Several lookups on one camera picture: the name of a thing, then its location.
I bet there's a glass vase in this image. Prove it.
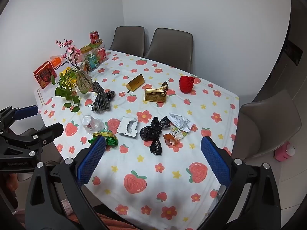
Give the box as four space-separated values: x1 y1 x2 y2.
76 70 93 93

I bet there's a taupe dining chair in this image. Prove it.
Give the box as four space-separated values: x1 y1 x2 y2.
231 90 302 161
110 26 145 57
144 28 194 73
11 125 63 170

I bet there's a white green snack packet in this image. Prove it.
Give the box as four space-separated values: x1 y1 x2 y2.
170 126 187 139

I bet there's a red gift box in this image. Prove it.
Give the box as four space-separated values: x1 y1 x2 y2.
33 61 59 90

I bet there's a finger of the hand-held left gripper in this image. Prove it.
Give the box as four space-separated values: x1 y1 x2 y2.
0 105 39 135
0 122 64 160

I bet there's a green pothos plant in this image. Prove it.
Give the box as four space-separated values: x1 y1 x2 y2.
55 71 83 113

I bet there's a clear crumpled plastic bag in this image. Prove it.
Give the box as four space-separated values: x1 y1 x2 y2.
82 115 105 135

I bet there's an orange garment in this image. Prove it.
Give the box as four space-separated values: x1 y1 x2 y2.
69 212 137 230

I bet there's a brown orange wrapper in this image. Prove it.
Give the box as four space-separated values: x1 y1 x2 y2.
163 134 178 147

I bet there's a red ruffled pouch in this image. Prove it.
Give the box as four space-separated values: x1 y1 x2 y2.
179 75 196 94

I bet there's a clear jar with teal label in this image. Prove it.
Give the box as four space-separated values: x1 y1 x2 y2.
80 45 101 73

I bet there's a black plastic bag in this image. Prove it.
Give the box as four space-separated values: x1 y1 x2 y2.
139 116 171 156

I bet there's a strawberry print tablecloth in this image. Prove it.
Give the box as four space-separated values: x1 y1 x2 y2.
38 49 240 230

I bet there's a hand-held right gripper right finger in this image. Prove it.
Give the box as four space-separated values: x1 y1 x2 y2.
197 136 286 230

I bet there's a dark grey foam net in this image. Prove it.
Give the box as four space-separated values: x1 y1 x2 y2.
91 81 111 113

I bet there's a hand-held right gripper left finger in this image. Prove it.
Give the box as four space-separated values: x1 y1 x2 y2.
25 135 107 230

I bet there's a gold gift box with ribbon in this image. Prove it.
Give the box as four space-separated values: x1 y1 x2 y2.
144 88 168 104

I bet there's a clear jar with red label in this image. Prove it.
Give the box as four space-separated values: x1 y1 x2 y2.
92 39 107 64

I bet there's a green snack wrapper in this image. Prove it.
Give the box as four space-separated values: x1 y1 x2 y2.
87 129 119 148

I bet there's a gold triangular box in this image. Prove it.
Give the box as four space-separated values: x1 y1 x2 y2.
125 74 145 93

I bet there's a pink blossom branch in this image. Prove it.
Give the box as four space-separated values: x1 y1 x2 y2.
55 38 83 71

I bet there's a white paper receipt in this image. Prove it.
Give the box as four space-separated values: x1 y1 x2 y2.
168 113 192 133

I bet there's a white and orange tissue box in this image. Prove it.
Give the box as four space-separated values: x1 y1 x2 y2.
50 56 66 69

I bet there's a white cardboard tray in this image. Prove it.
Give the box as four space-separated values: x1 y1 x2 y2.
117 116 139 138

